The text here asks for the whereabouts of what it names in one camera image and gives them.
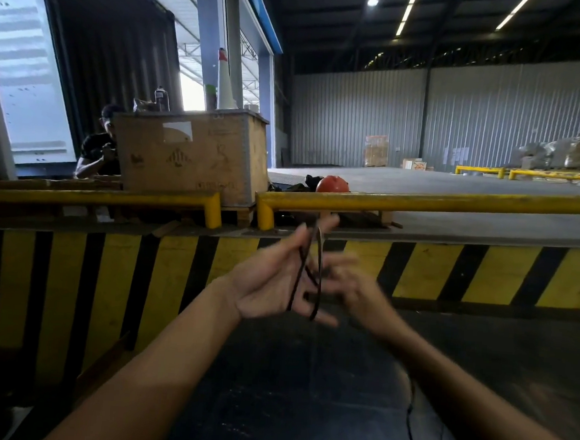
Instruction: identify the person's left forearm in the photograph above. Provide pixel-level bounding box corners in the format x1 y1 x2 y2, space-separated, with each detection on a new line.
41 266 245 440

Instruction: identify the dark shipping container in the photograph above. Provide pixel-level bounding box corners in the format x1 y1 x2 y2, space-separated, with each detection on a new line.
30 0 192 158

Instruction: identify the red safety helmet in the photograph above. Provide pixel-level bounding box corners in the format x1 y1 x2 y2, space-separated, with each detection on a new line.
315 174 352 196

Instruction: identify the thin black cable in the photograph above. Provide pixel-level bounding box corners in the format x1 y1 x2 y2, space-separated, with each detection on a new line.
402 372 475 440

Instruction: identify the short yellow guard rail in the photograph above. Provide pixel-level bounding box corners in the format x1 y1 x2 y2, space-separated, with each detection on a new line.
0 176 224 231

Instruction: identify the stacked brown cartons pallet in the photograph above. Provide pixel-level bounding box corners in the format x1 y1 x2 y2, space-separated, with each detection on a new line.
362 134 390 169

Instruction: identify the black bag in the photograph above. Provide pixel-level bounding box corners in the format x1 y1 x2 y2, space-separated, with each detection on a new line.
271 172 324 196

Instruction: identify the person's right forearm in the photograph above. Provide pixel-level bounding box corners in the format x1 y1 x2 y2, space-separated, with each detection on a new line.
376 311 580 440

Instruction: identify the white traffic cone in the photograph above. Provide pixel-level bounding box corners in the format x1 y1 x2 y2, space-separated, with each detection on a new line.
214 47 243 111

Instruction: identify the blue steel pillar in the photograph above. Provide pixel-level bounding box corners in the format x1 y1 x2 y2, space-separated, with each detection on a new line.
185 0 251 114

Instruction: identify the black strap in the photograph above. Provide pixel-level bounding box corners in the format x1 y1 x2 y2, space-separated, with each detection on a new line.
285 218 328 324

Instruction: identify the plastic wrapped goods pile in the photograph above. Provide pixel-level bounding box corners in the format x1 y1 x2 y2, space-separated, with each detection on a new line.
511 131 580 174

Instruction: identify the white container door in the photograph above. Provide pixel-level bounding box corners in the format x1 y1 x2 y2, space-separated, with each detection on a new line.
0 0 89 169

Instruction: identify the wide distant yellow barrier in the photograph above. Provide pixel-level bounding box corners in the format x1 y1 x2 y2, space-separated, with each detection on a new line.
508 166 580 186

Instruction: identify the dark bottle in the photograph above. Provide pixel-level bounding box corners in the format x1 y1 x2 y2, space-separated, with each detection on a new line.
152 85 172 114

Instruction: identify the person's left hand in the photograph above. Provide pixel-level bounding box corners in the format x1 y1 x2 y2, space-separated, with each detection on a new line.
222 207 347 330

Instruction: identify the large wooden crate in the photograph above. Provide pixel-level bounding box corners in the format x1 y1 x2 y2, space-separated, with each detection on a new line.
107 100 275 210

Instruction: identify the person's right hand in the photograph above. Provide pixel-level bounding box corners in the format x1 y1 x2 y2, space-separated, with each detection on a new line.
302 251 408 343

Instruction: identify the yellow black striped dock edge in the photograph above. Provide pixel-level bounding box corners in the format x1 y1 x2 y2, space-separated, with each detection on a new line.
0 207 580 427

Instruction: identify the small distant yellow barrier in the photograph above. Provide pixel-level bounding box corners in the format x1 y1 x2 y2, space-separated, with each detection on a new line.
454 164 507 180

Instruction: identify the long ceiling light strip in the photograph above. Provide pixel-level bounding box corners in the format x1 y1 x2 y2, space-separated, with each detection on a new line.
394 0 420 38
495 0 532 33

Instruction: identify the long yellow guard rail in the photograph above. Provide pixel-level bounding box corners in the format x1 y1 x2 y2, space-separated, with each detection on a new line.
253 172 580 253

